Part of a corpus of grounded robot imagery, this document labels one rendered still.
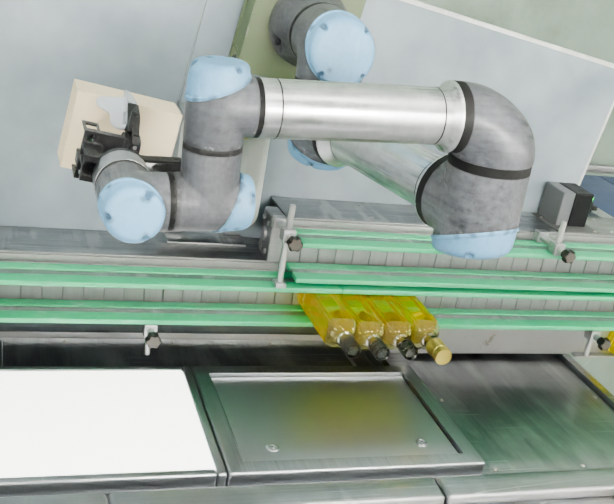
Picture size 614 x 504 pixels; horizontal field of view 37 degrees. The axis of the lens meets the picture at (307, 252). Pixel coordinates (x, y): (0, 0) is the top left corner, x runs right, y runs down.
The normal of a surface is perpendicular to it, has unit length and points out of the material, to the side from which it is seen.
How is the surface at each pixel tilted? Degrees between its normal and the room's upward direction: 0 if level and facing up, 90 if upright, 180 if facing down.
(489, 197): 21
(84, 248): 90
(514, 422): 91
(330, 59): 7
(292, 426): 90
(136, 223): 1
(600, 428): 90
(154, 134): 0
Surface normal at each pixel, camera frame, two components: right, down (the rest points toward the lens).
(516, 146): 0.40, 0.20
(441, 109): 0.31, -0.06
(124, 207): 0.29, 0.40
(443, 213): -0.85, 0.11
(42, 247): 0.17, -0.92
